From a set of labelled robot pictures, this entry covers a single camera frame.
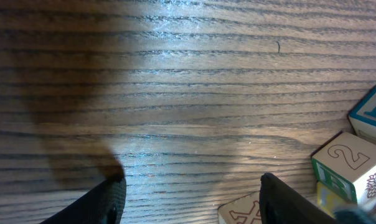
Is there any green letter B block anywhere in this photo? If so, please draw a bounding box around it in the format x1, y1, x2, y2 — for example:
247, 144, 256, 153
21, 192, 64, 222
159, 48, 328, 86
311, 133, 376, 205

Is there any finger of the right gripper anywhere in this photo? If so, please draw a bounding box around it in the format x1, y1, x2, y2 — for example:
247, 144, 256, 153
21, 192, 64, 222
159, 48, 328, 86
334, 208, 376, 224

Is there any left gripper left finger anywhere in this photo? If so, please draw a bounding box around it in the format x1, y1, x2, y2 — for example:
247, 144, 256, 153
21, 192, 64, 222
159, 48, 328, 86
40, 177, 126, 224

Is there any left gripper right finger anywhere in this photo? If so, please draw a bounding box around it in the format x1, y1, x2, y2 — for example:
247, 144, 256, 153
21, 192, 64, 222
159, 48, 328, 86
260, 173, 337, 224

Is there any yellow top wooden block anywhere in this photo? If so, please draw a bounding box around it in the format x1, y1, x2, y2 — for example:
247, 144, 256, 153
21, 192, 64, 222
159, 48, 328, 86
317, 182, 346, 218

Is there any beige drawing wooden block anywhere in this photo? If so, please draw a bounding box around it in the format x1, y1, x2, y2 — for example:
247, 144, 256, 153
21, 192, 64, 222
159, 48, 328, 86
218, 192, 261, 224

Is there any blue edged wooden block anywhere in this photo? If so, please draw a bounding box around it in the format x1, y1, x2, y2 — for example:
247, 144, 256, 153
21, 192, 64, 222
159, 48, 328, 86
348, 86, 376, 144

